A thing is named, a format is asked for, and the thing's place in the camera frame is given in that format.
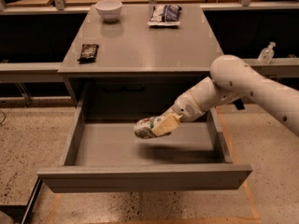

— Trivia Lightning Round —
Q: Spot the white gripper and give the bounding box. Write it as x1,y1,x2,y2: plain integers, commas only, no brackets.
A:
151,77,241,137

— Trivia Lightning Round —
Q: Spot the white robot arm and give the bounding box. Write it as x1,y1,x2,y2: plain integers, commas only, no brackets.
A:
150,55,299,137

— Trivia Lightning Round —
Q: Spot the open grey top drawer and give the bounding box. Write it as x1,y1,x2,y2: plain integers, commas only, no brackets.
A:
37,107,252,193

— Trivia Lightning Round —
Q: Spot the grey cabinet desk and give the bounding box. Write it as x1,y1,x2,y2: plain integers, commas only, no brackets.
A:
58,4,223,123

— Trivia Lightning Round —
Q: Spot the dark brown snack packet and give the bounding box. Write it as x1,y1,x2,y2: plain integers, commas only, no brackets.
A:
78,44,99,63

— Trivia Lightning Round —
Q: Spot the blue white snack bag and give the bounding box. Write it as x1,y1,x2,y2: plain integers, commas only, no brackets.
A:
148,5,182,27

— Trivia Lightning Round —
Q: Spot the clear sanitizer bottle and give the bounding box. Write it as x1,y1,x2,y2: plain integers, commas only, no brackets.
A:
258,42,276,64

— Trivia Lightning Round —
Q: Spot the white ceramic bowl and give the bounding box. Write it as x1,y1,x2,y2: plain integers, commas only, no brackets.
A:
95,0,122,21

